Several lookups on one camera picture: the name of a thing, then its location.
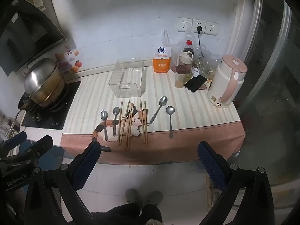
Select grey slipper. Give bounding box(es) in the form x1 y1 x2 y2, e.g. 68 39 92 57
145 191 163 205

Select orange and white salt bag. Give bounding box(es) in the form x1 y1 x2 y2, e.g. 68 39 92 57
152 29 173 74

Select metal cooking pot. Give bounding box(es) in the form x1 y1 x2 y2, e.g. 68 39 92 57
28 75 68 108

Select metal spoon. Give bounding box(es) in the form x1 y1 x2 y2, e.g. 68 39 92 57
149 96 168 124
112 106 121 137
100 110 109 141
165 106 176 139

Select white and pink electric kettle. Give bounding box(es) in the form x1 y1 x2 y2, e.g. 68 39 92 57
207 54 248 109

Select group of wooden chopsticks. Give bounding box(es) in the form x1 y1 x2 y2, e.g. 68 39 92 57
118 99 149 150

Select dark bottle with red cap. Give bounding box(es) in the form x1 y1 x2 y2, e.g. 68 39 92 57
182 40 194 59

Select black gas stove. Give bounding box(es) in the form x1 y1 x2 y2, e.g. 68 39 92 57
17 81 82 130

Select clear plastic container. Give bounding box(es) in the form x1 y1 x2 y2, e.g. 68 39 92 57
108 57 147 98

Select person's black pants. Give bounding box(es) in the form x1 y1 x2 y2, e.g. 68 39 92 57
90 203 163 225

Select metal pan handle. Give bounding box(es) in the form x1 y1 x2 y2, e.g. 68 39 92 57
5 109 26 139

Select spice jar with brown lid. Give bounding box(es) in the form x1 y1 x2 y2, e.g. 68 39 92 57
175 65 191 88

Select striped cat print tablecloth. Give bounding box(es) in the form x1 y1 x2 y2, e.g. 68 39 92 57
60 67 246 166

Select brown packet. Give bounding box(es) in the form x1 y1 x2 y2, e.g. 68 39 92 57
199 76 214 91

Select black power plug with cable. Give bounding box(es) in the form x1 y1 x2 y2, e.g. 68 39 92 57
196 26 204 47

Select white wall socket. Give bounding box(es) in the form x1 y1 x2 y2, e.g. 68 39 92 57
205 21 218 35
192 19 207 34
176 17 193 32

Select steel pot lid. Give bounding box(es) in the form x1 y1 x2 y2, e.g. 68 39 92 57
23 57 62 98

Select black range hood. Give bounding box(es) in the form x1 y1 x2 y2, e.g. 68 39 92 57
0 0 66 77

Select fruit wall stickers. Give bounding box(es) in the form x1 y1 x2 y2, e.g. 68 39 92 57
55 44 83 74

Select clear plastic bag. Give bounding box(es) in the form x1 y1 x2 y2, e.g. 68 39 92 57
172 26 223 80

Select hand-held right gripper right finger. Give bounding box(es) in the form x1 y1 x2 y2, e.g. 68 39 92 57
197 141 277 225

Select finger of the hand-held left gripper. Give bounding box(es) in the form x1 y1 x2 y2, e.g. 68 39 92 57
0 135 54 168
0 131 28 157

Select black smartphone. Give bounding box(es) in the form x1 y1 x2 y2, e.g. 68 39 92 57
183 75 208 93

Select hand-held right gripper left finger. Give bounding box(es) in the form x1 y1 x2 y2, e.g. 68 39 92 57
23 141 102 225

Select glass window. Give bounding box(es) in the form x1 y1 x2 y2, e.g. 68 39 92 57
234 0 300 216

